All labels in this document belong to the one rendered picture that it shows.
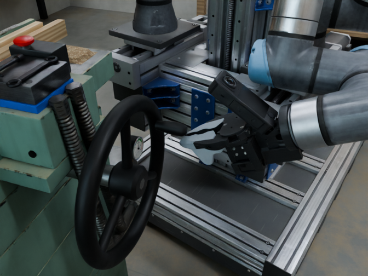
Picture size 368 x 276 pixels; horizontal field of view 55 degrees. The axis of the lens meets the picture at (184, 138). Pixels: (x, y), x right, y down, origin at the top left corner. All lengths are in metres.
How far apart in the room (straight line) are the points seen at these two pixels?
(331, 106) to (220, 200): 0.95
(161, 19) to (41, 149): 0.74
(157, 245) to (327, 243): 0.71
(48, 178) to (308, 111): 0.38
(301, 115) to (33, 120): 0.37
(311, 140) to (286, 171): 1.06
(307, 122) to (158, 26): 0.77
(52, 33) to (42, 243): 0.48
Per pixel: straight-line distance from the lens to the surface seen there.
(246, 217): 1.36
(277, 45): 0.59
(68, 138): 0.55
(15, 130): 0.55
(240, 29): 1.12
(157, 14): 1.18
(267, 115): 0.55
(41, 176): 0.55
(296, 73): 0.59
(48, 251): 0.80
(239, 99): 0.53
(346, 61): 0.60
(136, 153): 0.91
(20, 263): 0.74
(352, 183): 1.96
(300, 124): 0.52
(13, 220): 0.68
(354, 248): 1.67
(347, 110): 0.51
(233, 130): 0.56
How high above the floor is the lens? 1.22
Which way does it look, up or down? 36 degrees down
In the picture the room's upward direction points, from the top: straight up
